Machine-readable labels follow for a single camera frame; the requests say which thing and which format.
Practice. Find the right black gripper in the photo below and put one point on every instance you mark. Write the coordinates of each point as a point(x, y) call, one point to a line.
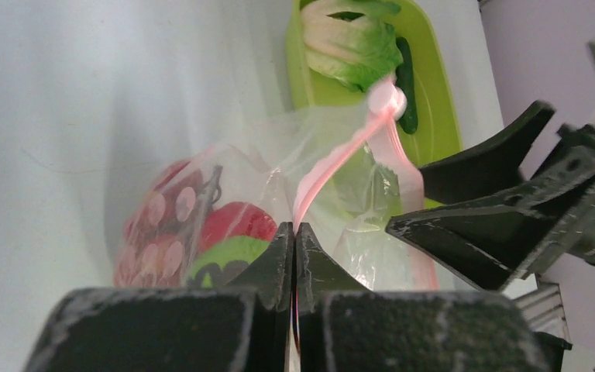
point(496, 238)

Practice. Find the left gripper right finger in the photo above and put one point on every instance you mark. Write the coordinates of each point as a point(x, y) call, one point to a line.
point(345, 327)

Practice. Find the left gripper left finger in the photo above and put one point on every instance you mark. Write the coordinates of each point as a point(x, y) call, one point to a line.
point(239, 326)

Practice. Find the small green watermelon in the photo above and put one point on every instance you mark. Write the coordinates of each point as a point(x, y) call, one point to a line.
point(224, 261)

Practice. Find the red apple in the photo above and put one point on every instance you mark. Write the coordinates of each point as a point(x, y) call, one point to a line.
point(235, 219)

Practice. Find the clear pink zip bag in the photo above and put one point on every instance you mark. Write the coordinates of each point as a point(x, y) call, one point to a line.
point(343, 171)

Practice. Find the dark green cucumber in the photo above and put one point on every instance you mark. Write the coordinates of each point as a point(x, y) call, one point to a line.
point(406, 82)

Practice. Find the green lettuce head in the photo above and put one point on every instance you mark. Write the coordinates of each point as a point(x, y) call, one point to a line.
point(350, 41)

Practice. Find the green plastic tray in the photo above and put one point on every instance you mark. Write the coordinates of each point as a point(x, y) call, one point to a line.
point(437, 135)

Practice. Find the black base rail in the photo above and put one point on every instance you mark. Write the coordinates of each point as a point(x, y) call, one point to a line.
point(543, 310)

